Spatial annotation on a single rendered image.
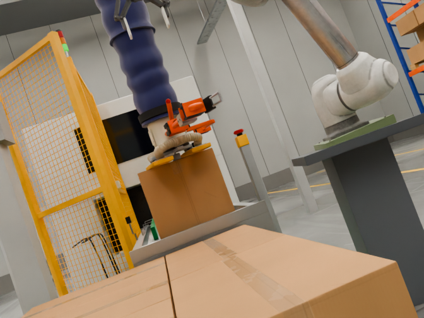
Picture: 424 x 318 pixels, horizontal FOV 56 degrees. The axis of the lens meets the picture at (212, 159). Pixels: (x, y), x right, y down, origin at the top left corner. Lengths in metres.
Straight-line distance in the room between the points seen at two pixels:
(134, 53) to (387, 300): 1.58
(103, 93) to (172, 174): 9.29
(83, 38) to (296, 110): 6.37
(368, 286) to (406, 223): 1.14
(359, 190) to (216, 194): 0.68
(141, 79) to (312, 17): 0.82
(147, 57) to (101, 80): 9.35
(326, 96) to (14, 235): 1.98
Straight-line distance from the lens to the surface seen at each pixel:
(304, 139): 12.19
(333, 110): 1.84
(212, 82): 11.65
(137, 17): 2.06
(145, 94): 1.95
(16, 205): 2.73
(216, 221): 1.94
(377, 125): 1.81
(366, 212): 1.83
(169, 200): 2.00
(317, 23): 1.70
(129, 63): 2.00
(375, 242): 1.86
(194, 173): 2.01
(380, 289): 0.77
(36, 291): 2.74
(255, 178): 2.56
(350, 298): 0.75
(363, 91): 1.74
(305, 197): 5.08
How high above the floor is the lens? 0.78
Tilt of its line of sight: 3 degrees up
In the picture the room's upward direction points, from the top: 20 degrees counter-clockwise
